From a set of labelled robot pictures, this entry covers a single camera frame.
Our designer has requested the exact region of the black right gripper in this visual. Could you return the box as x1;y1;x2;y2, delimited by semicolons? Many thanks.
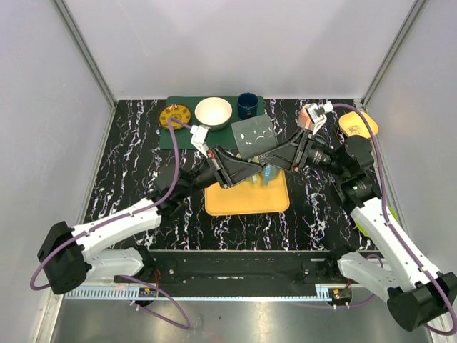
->
258;126;348;177

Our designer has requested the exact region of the orange and blue mug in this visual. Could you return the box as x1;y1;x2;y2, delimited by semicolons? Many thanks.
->
261;164;280;186

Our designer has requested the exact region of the dark teal mug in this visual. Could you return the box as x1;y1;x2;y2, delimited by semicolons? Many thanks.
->
231;114;278;159

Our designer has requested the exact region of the pink mug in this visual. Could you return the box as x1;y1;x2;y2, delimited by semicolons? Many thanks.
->
297;104;313;129

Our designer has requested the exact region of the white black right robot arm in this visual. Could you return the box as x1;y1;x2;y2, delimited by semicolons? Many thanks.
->
259;130;456;332

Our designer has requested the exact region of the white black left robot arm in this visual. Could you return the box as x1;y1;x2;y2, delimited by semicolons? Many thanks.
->
30;146;261;294

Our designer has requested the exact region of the light green mug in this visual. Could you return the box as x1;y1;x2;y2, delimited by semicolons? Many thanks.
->
248;156;258;184

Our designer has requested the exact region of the navy blue mug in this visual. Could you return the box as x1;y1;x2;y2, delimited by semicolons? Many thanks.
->
237;92;258;120

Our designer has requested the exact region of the yellow serving tray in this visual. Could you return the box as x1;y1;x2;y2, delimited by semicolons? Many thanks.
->
204;171;290;217

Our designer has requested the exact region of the white bowl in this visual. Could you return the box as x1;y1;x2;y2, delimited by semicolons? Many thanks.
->
194;97;233;131

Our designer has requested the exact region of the yellow square dish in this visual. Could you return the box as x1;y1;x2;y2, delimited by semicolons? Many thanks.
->
338;111;379;139

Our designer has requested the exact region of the yellow patterned plate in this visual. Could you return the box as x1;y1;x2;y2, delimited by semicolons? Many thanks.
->
159;104;192;130

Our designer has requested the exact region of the lime green plate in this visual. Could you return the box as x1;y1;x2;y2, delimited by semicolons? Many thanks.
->
355;205;400;237

